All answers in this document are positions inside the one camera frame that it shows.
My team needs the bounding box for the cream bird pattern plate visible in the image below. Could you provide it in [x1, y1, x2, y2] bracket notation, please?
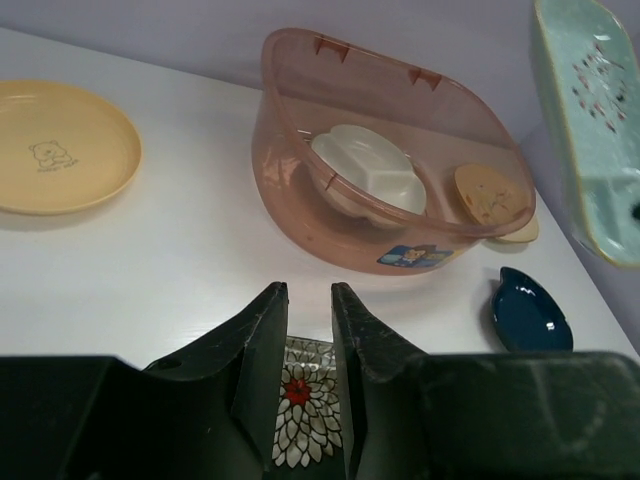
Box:
[454, 164, 528, 225]

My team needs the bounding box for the yellow round plastic plate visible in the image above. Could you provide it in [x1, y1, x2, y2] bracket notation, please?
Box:
[1, 79, 143, 216]

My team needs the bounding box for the white divided round plate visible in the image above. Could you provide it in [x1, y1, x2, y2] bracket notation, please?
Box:
[310, 124, 427, 215]

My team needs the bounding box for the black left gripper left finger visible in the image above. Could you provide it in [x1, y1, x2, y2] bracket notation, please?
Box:
[1, 282, 288, 479]

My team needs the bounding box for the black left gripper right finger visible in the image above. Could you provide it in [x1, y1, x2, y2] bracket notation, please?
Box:
[331, 283, 639, 479]

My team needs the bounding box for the black floral square plate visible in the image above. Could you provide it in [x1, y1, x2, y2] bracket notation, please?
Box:
[266, 336, 345, 479]

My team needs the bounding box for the dark blue leaf plate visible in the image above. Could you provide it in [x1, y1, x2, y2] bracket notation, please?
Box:
[490, 266, 574, 353]

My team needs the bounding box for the pink translucent plastic bin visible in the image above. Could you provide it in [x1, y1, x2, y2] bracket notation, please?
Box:
[252, 28, 536, 276]

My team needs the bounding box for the light green rectangular plate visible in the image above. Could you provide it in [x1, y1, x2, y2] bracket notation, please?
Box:
[530, 1, 639, 268]

